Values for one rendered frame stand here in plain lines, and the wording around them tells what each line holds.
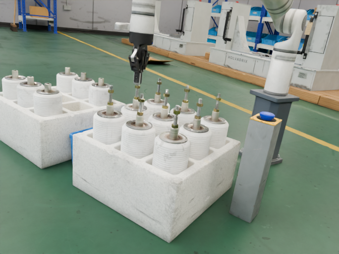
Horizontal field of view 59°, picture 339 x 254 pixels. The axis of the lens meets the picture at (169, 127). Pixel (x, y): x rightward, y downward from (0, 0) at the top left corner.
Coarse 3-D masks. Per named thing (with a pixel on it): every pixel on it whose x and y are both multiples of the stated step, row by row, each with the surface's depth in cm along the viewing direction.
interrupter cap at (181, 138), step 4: (164, 132) 80; (168, 132) 81; (160, 136) 77; (164, 136) 78; (168, 136) 79; (180, 136) 79; (184, 136) 80; (164, 140) 75; (168, 140) 76; (172, 140) 76; (176, 140) 77; (180, 140) 76; (184, 140) 77
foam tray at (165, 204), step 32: (96, 160) 87; (128, 160) 79; (192, 160) 83; (224, 160) 93; (96, 192) 90; (128, 192) 82; (160, 192) 74; (192, 192) 79; (224, 192) 103; (160, 224) 77
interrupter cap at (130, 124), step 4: (132, 120) 86; (144, 120) 87; (128, 124) 83; (132, 124) 84; (144, 124) 85; (148, 124) 85; (132, 128) 81; (136, 128) 81; (140, 128) 82; (144, 128) 82; (148, 128) 82
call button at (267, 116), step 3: (264, 111) 83; (261, 114) 81; (264, 114) 81; (267, 114) 81; (270, 114) 81; (273, 114) 82; (261, 117) 82; (264, 117) 81; (267, 117) 80; (270, 117) 80; (273, 117) 81
